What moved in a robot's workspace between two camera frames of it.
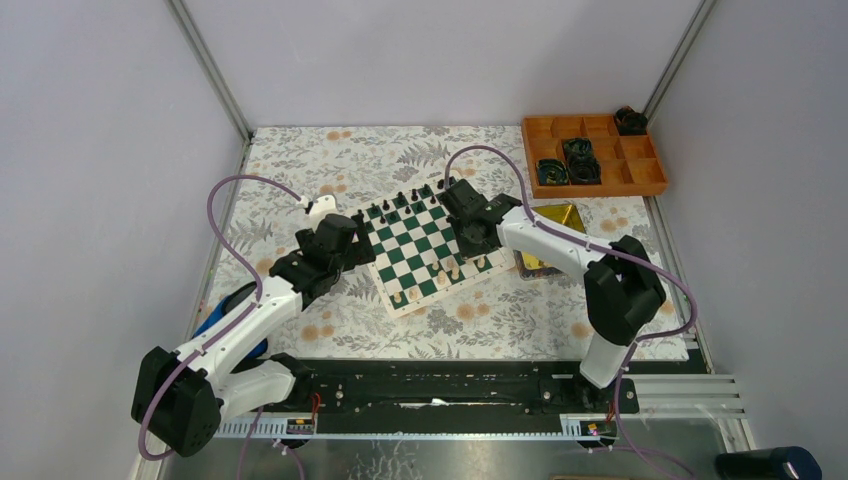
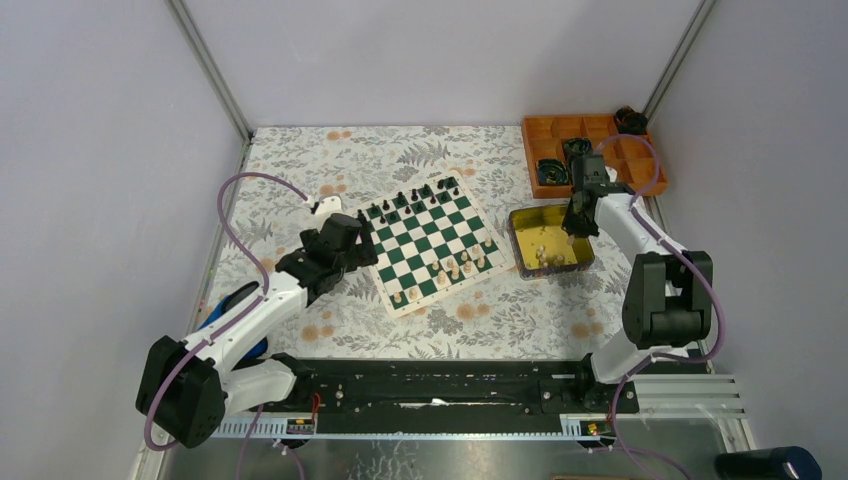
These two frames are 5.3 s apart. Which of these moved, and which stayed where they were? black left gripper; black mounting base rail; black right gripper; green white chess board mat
Moved: black right gripper
Stayed: black left gripper; black mounting base rail; green white chess board mat
